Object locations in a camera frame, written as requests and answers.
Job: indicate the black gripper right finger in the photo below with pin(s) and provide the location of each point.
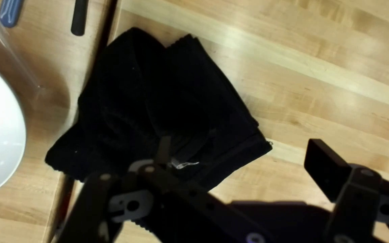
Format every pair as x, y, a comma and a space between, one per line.
361, 197

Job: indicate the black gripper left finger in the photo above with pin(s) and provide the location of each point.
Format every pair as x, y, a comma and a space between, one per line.
104, 202

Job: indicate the black cloth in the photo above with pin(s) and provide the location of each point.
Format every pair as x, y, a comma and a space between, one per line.
149, 102

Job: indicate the black plastic fork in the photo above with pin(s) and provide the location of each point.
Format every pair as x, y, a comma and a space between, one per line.
79, 17

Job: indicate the blue plastic fork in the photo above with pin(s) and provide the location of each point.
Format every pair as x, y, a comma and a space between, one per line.
10, 10

